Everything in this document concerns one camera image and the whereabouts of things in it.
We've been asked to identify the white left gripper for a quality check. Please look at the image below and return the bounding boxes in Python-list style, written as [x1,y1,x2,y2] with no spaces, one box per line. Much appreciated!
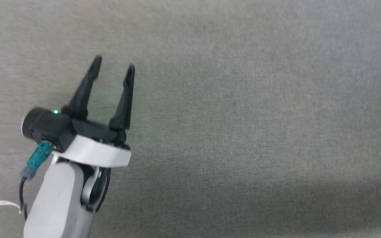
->
[52,55,136,168]

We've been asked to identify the teal left camera connector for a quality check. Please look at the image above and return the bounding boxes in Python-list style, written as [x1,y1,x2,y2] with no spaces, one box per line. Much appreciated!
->
[20,141,53,181]

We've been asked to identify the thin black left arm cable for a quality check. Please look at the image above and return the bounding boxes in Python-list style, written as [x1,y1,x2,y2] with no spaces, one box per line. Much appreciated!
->
[18,168,112,221]

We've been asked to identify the white cable tag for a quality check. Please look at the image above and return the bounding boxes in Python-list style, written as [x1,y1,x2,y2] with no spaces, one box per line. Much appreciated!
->
[0,200,23,214]

